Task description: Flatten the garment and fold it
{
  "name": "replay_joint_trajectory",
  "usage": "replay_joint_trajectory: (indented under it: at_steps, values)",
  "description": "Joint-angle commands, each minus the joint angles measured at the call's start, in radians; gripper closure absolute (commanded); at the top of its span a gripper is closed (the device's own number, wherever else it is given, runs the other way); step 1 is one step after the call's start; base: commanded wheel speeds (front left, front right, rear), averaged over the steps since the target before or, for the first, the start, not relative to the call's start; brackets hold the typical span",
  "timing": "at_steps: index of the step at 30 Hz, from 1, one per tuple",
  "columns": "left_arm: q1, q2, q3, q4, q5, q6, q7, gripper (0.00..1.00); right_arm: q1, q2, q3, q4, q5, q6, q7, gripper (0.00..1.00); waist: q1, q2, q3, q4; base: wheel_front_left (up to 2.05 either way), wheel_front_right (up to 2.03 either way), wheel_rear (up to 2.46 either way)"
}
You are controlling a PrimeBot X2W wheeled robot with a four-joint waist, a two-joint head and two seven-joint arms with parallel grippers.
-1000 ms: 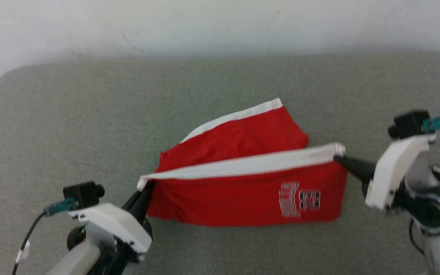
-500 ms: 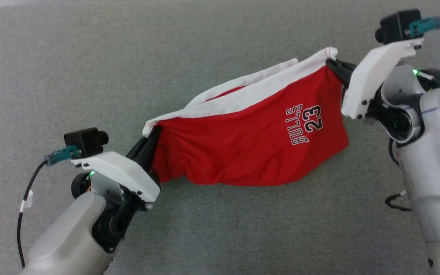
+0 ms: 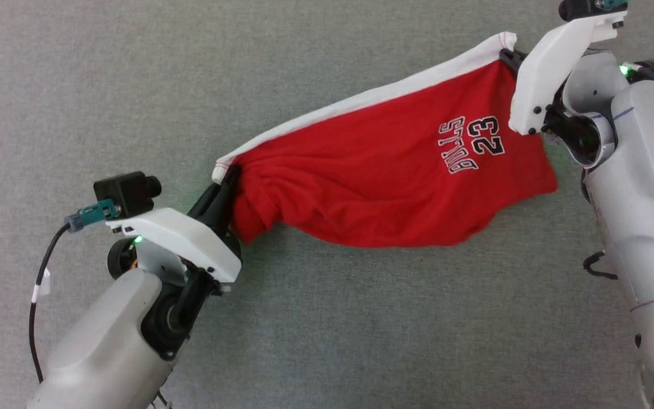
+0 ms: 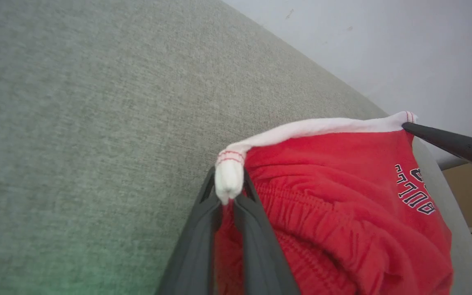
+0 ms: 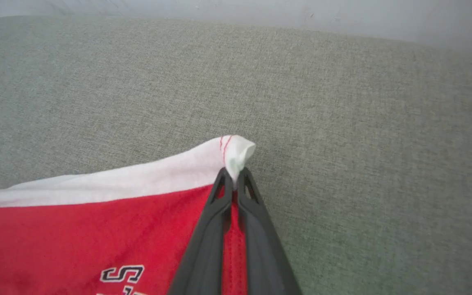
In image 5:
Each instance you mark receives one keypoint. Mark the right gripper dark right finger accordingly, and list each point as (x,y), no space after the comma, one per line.
(264,262)

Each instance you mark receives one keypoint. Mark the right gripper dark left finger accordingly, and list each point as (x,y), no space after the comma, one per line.
(205,254)

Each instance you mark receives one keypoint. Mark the red and white jersey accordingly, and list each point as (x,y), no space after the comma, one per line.
(96,229)

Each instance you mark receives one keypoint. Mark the grey-green fabric sofa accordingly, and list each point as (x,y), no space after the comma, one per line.
(342,123)

